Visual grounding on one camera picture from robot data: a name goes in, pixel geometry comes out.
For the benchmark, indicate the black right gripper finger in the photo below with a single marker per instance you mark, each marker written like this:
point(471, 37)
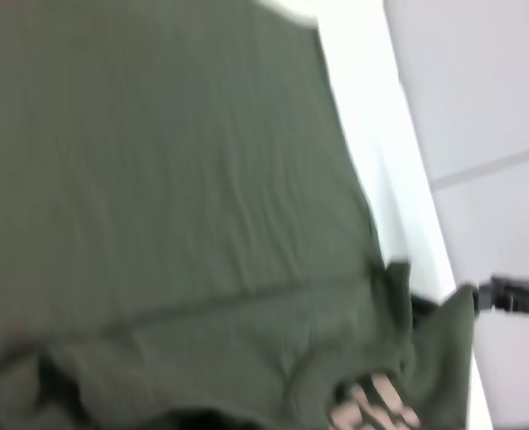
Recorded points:
point(426, 304)
point(495, 293)

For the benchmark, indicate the dark green t-shirt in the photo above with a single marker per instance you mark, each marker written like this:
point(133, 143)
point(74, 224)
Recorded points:
point(179, 201)

